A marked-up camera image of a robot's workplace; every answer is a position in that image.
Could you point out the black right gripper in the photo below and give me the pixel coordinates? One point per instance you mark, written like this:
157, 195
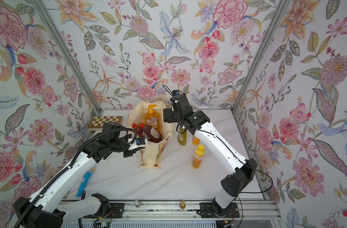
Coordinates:
169, 114

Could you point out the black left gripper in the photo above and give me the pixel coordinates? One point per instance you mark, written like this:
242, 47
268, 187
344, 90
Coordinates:
132, 150

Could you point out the large orange pump soap bottle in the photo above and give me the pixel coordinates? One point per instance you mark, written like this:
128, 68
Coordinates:
152, 118

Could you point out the red Fairy dish soap bottle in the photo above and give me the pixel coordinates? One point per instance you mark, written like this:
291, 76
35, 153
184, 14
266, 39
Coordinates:
138, 129

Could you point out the orange bottle yellow cap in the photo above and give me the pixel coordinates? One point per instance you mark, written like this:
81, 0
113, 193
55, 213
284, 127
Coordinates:
195, 140
198, 156

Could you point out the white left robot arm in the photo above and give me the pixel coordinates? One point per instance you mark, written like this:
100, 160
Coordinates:
48, 197

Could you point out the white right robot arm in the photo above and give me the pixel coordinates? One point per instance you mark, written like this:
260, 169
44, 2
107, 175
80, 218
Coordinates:
240, 170

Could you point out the wooden chess board box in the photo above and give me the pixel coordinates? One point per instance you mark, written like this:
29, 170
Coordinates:
97, 122

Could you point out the blue tube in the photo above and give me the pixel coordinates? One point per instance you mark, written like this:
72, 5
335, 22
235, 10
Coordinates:
84, 182

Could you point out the orange bottle yellow cap front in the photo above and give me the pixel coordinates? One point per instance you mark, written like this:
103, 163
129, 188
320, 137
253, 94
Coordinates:
198, 156

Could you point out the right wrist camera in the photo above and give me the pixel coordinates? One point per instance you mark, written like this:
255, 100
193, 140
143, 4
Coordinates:
175, 93

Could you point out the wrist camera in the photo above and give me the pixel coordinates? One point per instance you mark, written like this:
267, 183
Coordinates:
137, 144
175, 93

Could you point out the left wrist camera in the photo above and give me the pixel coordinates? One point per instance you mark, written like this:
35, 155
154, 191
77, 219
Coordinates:
137, 144

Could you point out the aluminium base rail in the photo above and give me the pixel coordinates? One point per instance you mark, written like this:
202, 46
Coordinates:
240, 213

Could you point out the aluminium corner post left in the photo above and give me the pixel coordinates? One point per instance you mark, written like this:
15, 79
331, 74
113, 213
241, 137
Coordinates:
57, 37

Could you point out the aluminium corner post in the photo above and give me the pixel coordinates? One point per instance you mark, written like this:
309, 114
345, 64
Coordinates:
57, 37
273, 25

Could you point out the aluminium corner post right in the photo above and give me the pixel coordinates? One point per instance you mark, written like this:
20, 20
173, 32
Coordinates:
273, 25

